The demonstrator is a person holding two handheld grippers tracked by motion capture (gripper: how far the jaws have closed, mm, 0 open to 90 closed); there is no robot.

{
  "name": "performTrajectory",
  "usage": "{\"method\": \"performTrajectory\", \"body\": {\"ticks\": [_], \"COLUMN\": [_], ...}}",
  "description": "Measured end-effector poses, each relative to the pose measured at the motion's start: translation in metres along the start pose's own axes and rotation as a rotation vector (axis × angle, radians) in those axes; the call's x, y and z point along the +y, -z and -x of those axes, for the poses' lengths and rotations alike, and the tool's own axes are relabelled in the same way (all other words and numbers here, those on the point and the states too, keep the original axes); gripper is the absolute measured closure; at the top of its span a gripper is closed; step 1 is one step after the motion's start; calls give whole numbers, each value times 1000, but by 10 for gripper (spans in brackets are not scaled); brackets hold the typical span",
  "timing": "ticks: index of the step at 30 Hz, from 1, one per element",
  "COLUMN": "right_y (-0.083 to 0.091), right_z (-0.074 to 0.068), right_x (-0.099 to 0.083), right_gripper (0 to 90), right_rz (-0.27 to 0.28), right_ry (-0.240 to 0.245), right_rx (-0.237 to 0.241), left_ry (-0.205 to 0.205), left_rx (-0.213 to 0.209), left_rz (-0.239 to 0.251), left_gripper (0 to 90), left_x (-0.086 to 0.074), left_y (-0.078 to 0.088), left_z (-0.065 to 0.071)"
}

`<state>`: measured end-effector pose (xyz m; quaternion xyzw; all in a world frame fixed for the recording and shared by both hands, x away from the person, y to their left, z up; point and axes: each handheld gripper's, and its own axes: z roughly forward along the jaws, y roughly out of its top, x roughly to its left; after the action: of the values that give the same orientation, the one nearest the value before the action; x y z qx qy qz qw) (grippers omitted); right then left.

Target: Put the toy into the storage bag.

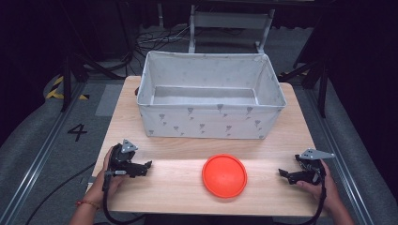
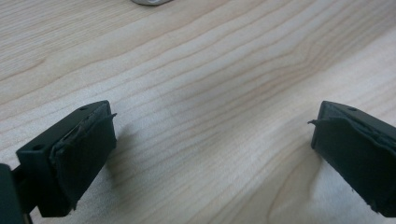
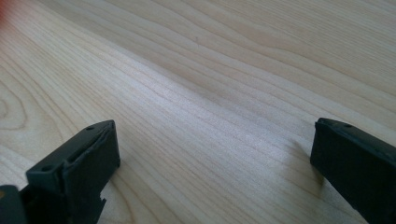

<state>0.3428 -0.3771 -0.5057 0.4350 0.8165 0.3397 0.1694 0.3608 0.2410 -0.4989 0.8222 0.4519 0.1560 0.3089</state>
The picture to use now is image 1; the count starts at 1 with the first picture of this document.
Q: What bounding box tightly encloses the person's right hand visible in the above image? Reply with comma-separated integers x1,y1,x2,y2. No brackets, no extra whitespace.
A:
295,158,344,211

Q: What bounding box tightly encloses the thick black gripper cable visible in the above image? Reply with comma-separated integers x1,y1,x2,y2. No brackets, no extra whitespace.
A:
101,170,146,225

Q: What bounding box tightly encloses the red bracelet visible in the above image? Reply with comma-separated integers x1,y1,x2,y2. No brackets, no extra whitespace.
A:
75,200,100,210

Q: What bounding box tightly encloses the thin black cable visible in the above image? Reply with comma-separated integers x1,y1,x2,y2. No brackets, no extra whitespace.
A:
23,160,98,225

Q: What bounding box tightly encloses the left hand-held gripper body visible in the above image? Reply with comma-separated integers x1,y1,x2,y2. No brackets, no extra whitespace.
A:
107,139,145,179

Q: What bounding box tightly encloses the orange round plastic disc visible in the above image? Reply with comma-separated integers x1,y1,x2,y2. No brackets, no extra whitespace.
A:
201,153,249,200

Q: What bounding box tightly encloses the metal floor rail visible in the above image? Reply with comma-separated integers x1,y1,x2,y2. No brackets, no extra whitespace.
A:
0,82,87,225
304,88,378,225

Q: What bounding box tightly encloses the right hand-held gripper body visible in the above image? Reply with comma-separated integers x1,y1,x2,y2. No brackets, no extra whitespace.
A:
294,147,336,186

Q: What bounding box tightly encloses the person's left hand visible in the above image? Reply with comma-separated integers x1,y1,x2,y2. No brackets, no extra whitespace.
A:
89,145,127,204

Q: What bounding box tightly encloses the grey printed fabric storage box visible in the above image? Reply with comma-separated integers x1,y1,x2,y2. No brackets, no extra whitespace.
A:
134,50,287,141

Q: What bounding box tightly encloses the yellow black floor tape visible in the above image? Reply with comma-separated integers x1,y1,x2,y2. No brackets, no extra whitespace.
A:
45,75,91,101

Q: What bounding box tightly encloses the black tripod stand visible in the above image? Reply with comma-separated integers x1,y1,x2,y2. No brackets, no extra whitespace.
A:
59,52,128,113
277,58,330,119

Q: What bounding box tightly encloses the bundle of black floor cables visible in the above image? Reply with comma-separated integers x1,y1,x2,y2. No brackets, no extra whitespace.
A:
134,25,192,53

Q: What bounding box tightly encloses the grey metal stand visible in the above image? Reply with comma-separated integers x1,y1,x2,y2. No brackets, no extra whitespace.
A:
188,4,276,54

